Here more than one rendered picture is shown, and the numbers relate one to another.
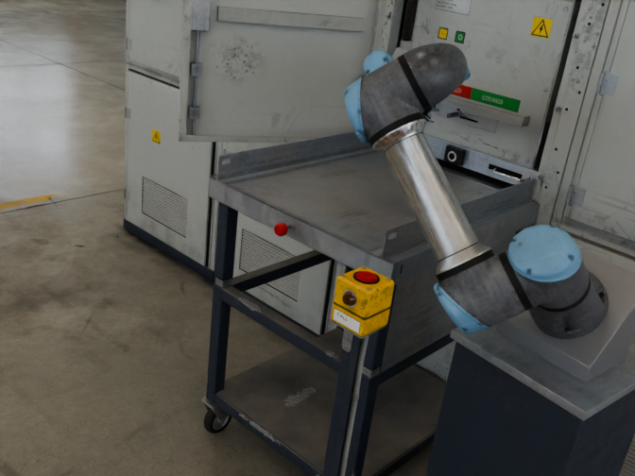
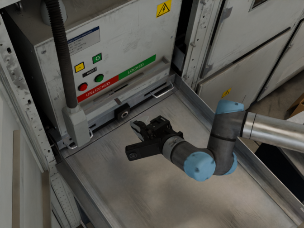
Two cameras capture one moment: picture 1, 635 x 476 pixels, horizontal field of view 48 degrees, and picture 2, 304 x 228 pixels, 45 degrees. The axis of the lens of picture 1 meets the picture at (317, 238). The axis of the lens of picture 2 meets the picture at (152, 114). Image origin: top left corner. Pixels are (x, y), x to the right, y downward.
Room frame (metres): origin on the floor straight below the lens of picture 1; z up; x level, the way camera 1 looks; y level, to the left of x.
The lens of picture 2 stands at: (1.92, 0.32, 2.08)
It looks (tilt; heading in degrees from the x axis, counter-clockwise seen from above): 58 degrees down; 276
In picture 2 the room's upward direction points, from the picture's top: 8 degrees clockwise
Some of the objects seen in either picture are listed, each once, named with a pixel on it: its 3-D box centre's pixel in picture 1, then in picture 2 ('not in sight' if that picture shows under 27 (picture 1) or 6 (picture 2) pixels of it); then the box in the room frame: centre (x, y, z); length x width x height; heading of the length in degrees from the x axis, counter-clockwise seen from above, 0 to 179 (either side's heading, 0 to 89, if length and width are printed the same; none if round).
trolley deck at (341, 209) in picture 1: (377, 199); (180, 192); (1.83, -0.15, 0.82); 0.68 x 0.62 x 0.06; 140
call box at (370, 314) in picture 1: (362, 300); not in sight; (1.18, -0.10, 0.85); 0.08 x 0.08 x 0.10; 50
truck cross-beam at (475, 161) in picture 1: (460, 154); (116, 105); (2.14, -0.41, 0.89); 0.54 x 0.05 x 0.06; 50
